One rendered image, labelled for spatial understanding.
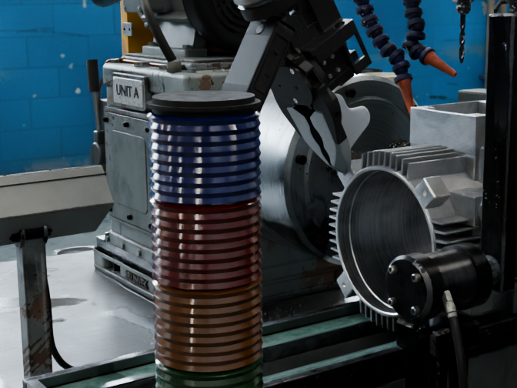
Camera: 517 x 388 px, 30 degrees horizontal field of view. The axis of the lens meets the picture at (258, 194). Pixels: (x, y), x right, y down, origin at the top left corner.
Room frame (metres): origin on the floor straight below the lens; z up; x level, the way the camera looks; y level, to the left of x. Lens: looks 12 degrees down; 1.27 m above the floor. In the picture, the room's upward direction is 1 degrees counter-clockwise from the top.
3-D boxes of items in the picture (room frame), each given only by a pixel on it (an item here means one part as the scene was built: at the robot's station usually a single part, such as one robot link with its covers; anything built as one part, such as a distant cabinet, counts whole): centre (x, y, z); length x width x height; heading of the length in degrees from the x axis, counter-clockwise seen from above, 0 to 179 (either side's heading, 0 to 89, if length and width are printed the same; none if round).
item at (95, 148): (1.61, 0.24, 1.07); 0.08 x 0.07 x 0.20; 124
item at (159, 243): (0.51, 0.03, 1.14); 0.06 x 0.06 x 0.04
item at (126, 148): (1.55, 0.07, 0.99); 0.35 x 0.31 x 0.37; 34
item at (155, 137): (0.51, 0.03, 1.19); 0.06 x 0.06 x 0.04
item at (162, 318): (0.51, 0.03, 1.10); 0.06 x 0.06 x 0.04
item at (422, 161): (1.02, -0.21, 1.02); 0.20 x 0.19 x 0.19; 123
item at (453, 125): (1.05, -0.24, 1.11); 0.12 x 0.11 x 0.07; 123
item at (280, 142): (1.35, -0.06, 1.04); 0.37 x 0.25 x 0.25; 34
